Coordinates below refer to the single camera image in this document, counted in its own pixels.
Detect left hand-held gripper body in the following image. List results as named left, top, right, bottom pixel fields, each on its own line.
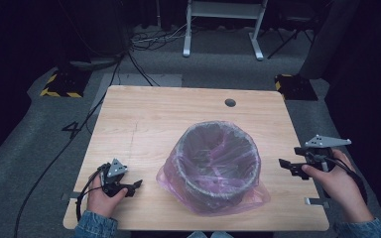
left=98, top=158, right=129, bottom=198

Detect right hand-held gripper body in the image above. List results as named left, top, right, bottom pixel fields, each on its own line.
left=304, top=134, right=352, bottom=172

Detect pink plastic trash bag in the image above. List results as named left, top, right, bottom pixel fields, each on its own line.
left=155, top=119, right=272, bottom=218

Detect green plastic trash bin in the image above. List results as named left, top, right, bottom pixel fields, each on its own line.
left=172, top=120, right=262, bottom=212

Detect person's left hand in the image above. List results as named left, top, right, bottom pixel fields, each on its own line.
left=86, top=173, right=129, bottom=219

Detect person's right hand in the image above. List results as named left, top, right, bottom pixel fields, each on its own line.
left=301, top=149, right=367, bottom=214

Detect black yellow striped base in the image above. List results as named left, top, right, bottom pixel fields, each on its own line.
left=274, top=73, right=319, bottom=102
left=40, top=67, right=92, bottom=99

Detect person's legs in jeans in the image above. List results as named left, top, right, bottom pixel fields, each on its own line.
left=186, top=230, right=236, bottom=238

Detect black folding chair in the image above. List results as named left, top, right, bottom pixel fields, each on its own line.
left=266, top=9, right=316, bottom=60

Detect white metal-framed desk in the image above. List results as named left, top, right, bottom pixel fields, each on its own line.
left=182, top=0, right=268, bottom=61

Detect right hand-held gripper cable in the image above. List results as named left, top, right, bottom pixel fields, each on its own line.
left=322, top=154, right=369, bottom=206

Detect hand-held gripper cable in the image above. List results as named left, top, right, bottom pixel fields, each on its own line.
left=74, top=168, right=104, bottom=222
left=322, top=154, right=369, bottom=206

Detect grey metal table bracket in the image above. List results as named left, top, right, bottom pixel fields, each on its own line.
left=304, top=196, right=330, bottom=209
left=61, top=191, right=81, bottom=201

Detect left hand-held gripper cable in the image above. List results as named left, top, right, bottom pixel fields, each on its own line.
left=74, top=168, right=104, bottom=222

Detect long black floor cable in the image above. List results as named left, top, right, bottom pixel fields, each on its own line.
left=14, top=53, right=127, bottom=238

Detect grey fabric-covered post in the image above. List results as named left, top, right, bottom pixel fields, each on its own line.
left=298, top=0, right=362, bottom=80

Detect bundle of floor cables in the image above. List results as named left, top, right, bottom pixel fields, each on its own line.
left=129, top=22, right=188, bottom=53

